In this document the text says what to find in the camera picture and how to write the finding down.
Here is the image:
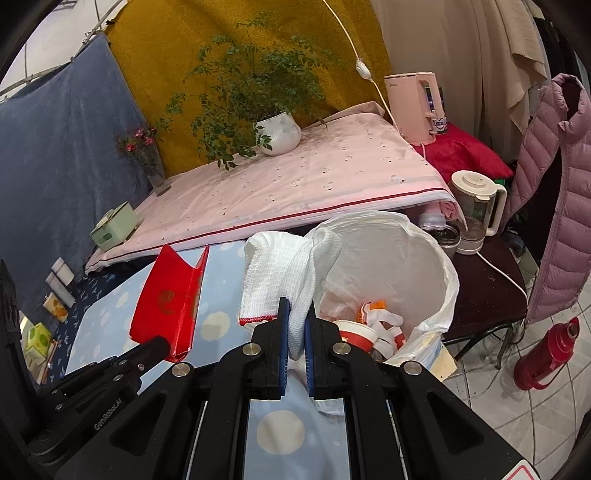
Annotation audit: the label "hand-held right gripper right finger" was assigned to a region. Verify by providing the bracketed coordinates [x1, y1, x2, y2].
[305, 307, 541, 480]

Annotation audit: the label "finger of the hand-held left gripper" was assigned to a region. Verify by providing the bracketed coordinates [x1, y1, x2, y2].
[39, 336, 170, 421]

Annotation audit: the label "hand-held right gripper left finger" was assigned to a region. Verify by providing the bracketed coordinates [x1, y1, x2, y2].
[54, 296, 291, 480]

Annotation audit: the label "red white paper cup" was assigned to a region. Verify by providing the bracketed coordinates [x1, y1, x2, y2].
[333, 320, 393, 356]

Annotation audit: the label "white knitted cloth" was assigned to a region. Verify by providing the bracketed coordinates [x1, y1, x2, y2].
[239, 231, 343, 361]

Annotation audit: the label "red carton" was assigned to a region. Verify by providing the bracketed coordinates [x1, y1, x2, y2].
[129, 244, 211, 363]

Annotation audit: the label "large orange crinkled wrapper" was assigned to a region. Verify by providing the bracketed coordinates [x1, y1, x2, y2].
[358, 300, 387, 324]

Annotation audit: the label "bin with white plastic bag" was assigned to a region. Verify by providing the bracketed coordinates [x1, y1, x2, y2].
[302, 210, 461, 416]

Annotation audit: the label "light blue dotted cloth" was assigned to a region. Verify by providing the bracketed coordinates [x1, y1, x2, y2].
[60, 240, 365, 480]

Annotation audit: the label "navy blue printed cloth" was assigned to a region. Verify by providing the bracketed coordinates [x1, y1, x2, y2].
[18, 268, 139, 384]

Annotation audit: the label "green yellow printed box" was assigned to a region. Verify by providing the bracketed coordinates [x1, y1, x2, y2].
[21, 322, 51, 370]

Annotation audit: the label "yellow orange printed box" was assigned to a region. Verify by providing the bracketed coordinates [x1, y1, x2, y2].
[42, 295, 70, 322]

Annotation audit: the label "white canister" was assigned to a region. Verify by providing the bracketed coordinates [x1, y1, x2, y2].
[50, 257, 75, 287]
[45, 272, 77, 308]

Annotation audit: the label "pale green box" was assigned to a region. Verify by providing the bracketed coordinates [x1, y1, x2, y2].
[89, 200, 139, 252]

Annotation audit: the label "pink dotted cloth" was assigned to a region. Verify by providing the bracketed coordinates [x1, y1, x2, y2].
[84, 100, 467, 273]

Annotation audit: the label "clear glass jar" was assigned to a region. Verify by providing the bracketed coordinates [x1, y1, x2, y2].
[418, 217, 462, 259]

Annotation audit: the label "glass vase with pink flowers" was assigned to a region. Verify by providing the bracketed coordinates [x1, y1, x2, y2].
[115, 127, 172, 197]

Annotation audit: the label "green plant in white pot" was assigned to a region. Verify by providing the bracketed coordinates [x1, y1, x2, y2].
[157, 9, 342, 171]

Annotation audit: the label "white blender jug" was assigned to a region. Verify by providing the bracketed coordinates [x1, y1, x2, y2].
[449, 170, 508, 256]

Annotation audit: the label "red thermos flask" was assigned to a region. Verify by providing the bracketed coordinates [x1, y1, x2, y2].
[513, 317, 581, 391]

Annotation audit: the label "grey blue hanging cloth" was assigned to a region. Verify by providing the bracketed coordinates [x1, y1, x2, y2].
[0, 34, 160, 324]

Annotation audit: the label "red cushion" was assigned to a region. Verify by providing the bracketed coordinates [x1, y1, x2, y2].
[418, 124, 514, 185]

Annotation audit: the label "pink electric kettle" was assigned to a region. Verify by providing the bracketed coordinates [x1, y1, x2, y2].
[384, 71, 446, 144]

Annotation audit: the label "pink puffer jacket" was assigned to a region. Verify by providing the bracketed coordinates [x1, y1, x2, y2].
[501, 74, 591, 326]

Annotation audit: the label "mustard yellow backdrop cloth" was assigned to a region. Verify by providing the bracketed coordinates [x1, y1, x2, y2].
[108, 0, 393, 178]

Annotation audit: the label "beige curtain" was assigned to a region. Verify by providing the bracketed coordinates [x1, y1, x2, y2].
[369, 0, 568, 162]

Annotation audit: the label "white power cord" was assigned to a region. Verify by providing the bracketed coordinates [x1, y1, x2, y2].
[475, 249, 529, 301]

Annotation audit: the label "white cable with switch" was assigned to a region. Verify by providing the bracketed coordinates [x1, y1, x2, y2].
[323, 0, 393, 121]

